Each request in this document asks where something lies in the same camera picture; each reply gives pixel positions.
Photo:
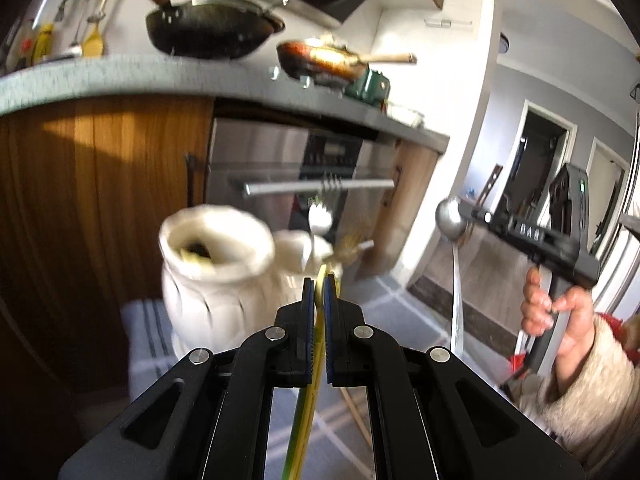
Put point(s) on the hanging silver ladle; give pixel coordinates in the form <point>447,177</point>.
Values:
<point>72,51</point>

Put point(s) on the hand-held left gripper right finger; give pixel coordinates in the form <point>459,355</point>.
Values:
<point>331,330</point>

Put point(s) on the clear wall rack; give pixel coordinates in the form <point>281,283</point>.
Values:
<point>447,22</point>

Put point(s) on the yellow training chopstick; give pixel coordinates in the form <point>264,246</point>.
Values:
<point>320,280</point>
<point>307,425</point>

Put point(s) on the wooden chopstick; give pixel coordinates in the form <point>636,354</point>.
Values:
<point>357,415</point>

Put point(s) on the wooden cabinet door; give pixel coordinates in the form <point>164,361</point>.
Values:
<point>100,200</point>
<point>415,195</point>

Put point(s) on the large silver spoon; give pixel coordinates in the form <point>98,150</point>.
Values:
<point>451,217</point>

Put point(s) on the ceiling lamp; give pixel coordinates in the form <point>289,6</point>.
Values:
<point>505,43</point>

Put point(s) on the red plastic item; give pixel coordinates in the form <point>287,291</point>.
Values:
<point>520,366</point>

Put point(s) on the person's right forearm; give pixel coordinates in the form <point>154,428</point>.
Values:
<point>595,400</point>

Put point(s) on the person's right hand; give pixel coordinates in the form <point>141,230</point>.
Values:
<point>575,330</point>

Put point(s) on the copper frying pan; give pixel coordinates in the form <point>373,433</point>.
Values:
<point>320,62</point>

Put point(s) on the blue plaid tablecloth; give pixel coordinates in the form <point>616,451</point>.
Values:
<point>145,340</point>

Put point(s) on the white floral ceramic utensil holder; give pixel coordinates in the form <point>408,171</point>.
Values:
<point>215,305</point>

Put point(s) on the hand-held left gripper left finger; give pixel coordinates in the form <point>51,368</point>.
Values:
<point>309,330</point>

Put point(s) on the hanging yellow spatula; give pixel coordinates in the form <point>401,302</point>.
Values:
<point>94,42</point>

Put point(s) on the stainless steel oven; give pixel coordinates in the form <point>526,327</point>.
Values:
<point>260,160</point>

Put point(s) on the grey speckled kitchen counter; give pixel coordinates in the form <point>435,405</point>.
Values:
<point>125,77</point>

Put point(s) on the green pot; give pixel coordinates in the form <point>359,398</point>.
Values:
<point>370,87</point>

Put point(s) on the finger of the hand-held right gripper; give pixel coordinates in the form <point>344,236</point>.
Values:
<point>482,217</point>

